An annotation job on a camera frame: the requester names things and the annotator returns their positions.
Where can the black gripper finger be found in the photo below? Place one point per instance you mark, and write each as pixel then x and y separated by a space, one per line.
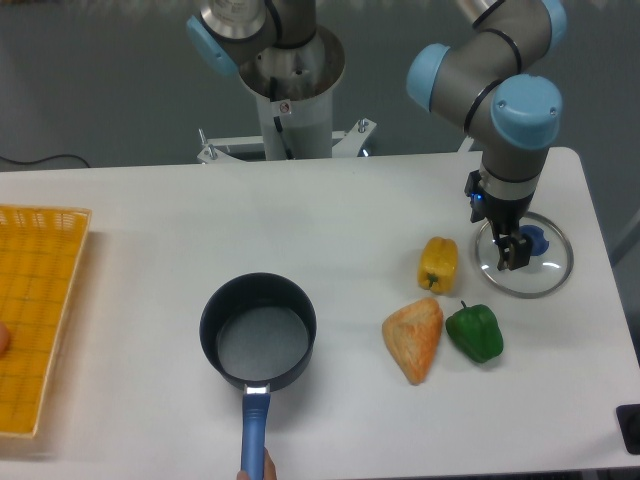
pixel 502 243
pixel 519 251

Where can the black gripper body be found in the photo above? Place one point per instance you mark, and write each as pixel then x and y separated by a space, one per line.
pixel 503 214

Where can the dark saucepan with blue handle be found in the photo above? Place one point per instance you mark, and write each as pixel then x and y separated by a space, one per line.
pixel 258 331

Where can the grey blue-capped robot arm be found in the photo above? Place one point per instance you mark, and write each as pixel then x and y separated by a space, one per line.
pixel 483 88

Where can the second grey robot arm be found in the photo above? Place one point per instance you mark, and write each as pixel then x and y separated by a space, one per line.
pixel 228 34

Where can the triangle bread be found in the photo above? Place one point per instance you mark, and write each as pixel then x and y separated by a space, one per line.
pixel 411 335

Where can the hand at bottom edge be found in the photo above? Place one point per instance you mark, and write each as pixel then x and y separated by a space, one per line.
pixel 269 469

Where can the glass lid with blue knob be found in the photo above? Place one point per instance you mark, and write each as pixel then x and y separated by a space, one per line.
pixel 549 267

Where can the yellow bell pepper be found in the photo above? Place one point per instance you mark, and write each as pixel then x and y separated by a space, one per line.
pixel 437 268

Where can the green bell pepper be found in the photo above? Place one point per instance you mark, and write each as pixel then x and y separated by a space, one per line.
pixel 474 331

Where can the black box at table edge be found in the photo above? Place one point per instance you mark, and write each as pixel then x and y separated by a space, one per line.
pixel 629 422

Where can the yellow woven basket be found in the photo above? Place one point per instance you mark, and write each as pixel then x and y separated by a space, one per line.
pixel 41 250

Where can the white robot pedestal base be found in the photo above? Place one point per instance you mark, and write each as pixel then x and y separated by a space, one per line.
pixel 293 90

